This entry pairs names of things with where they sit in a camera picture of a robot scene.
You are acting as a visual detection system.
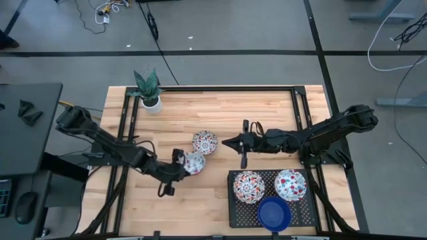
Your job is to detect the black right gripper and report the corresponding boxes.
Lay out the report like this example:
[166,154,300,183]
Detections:
[222,119,286,169]

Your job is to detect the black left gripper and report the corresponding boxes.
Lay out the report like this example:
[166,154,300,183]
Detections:
[146,149,189,197]

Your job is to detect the small red-flower ceramic bowl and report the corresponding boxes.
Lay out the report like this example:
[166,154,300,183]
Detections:
[182,151,207,176]

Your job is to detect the small orange-flower ceramic bowl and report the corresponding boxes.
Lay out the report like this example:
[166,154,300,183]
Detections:
[191,130,219,156]

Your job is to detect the large orange-flower ceramic bowl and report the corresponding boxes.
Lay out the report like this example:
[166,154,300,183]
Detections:
[232,170,266,205]

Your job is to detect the large blue plastic bowl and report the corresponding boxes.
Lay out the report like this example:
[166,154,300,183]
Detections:
[256,195,293,233]

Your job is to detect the large red-flower ceramic bowl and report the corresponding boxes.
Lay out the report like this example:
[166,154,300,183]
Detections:
[274,169,308,203]

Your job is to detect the white plant pot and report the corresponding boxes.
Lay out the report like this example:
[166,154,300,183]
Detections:
[141,95,163,115]

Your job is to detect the black perforated metal rack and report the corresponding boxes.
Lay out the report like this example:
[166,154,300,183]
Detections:
[227,169,318,229]

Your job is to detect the green snake plant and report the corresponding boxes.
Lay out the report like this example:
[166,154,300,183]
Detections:
[126,67,166,101]

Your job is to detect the dark grey desk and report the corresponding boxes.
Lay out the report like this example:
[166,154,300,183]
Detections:
[0,169,54,240]

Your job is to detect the black triangular part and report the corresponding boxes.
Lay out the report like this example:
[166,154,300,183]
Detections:
[17,99,35,117]
[21,110,43,127]

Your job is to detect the black computer mouse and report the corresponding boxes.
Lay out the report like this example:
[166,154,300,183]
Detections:
[13,191,38,225]

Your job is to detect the black side table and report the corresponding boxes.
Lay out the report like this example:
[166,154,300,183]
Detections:
[0,82,63,177]

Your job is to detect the backlit keyboard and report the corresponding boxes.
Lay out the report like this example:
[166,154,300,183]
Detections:
[0,178,13,219]

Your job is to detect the grey desk foot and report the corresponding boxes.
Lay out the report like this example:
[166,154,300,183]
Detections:
[348,0,416,23]

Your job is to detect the person's foot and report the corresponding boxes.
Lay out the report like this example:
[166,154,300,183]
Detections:
[0,29,20,51]

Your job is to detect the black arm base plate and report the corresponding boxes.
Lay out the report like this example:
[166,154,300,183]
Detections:
[87,142,135,167]
[296,138,353,167]

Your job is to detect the yellow cable bundle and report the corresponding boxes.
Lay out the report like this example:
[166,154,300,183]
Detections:
[58,99,103,121]

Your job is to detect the black cable with ferrite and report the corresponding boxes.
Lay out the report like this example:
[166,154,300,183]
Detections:
[136,0,180,86]

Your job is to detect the white floor cable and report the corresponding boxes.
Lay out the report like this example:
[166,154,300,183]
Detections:
[366,0,427,73]

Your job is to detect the white cable bundle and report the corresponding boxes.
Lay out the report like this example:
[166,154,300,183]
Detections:
[94,0,131,25]

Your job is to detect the black cable bundle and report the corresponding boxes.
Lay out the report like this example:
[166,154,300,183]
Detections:
[393,11,427,51]

